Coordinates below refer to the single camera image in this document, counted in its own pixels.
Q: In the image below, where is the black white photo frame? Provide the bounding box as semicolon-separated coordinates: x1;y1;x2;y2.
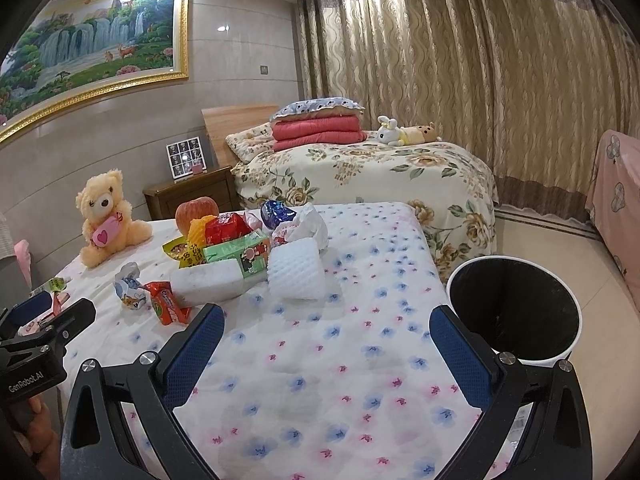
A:
166;136;207;180

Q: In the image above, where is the floral pillow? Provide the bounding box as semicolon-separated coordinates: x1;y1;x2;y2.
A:
226;122;274;164

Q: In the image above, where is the blue snack wrapper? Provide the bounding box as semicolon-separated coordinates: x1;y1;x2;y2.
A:
260;200;297;231

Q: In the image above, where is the cream teddy bear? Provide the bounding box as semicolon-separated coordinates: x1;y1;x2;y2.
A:
76;169;152;269

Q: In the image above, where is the green pink small wrapper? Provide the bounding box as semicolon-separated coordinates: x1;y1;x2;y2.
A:
43;276;70;312

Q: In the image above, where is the wooden nightstand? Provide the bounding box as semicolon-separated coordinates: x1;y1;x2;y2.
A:
143;166;241;220

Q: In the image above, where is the green paper box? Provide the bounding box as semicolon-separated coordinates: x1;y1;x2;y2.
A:
203;230;270;278

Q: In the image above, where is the red snack bag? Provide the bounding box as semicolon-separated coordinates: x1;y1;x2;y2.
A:
204;212;252;246

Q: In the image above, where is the yellow snack packet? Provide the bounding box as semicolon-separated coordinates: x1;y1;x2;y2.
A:
163;236;205;269

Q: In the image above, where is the white foam net sleeve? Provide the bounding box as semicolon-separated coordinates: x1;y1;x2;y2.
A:
267;237;326;301

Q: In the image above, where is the yellow bear plush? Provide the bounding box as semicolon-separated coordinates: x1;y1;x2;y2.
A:
398;122;442;146

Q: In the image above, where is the blue dotted pillow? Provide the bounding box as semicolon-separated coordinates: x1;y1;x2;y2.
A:
270;96;364;124

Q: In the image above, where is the wooden headboard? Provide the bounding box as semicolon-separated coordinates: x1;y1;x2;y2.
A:
202;104;279;167

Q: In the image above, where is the white rabbit plush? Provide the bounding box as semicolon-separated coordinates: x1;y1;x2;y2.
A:
374;116;402;146

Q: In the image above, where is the person's left hand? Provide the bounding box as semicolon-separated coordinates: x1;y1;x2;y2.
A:
15;394;60;480

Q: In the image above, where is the orange snack wrapper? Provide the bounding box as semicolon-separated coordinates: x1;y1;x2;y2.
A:
144;282;191;325

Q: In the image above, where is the folded red blanket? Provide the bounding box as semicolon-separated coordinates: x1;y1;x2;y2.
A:
272;115;368;152

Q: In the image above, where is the white blue crumpled wrapper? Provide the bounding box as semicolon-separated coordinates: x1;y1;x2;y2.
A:
114;262;151;310

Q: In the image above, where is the orange foam net sleeve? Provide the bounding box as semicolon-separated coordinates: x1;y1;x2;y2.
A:
186;214;217;248

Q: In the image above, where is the framed waterfall painting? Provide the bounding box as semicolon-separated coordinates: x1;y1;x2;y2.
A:
1;0;189;141

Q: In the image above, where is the red apple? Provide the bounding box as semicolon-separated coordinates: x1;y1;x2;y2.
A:
175;196;219;235

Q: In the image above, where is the white flower-dotted bedsheet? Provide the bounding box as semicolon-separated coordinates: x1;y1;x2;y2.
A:
29;200;522;480

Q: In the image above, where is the floral bed cover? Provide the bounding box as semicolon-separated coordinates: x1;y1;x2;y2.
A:
232;141;498;280

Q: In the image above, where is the beige patterned curtain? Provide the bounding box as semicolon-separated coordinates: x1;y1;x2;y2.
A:
295;0;639;221

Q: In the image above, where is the white crumpled plastic bag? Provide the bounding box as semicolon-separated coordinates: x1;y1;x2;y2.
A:
271;204;329;252

